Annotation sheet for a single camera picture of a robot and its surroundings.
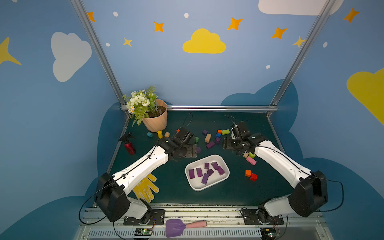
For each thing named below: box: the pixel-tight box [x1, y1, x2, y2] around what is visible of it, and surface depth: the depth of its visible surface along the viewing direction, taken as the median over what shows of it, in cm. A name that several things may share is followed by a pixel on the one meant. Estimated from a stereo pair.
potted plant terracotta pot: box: [122, 85, 168, 133], surface depth 92 cm
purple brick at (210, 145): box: [206, 141, 215, 149], surface depth 104 cm
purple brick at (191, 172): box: [189, 169, 195, 179], surface depth 90 cm
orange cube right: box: [245, 169, 252, 178], surface depth 90 cm
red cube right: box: [250, 173, 258, 182], surface depth 88 cm
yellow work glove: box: [132, 173, 160, 203], surface depth 84 cm
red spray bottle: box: [118, 132, 137, 155], surface depth 93 cm
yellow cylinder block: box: [157, 130, 163, 139], surface depth 106 cm
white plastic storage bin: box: [185, 154, 230, 192], surface depth 90 cm
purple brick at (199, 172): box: [196, 167, 203, 178], surface depth 90 cm
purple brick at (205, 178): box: [201, 173, 209, 185], surface depth 88 cm
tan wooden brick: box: [204, 133, 212, 144], surface depth 106 cm
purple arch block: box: [210, 161, 222, 173], surface depth 94 cm
